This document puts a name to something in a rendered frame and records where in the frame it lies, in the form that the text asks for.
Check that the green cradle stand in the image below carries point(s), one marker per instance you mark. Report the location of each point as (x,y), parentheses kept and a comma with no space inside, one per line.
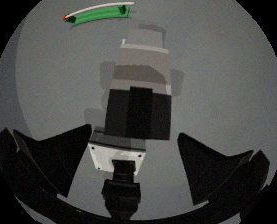
(106,13)

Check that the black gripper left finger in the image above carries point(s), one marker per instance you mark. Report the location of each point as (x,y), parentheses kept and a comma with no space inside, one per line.
(57,158)

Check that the white pin with red cap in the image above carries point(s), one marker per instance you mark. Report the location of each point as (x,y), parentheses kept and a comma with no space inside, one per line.
(99,6)

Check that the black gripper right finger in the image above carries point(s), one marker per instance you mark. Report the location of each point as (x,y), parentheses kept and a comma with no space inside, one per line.
(205,168)

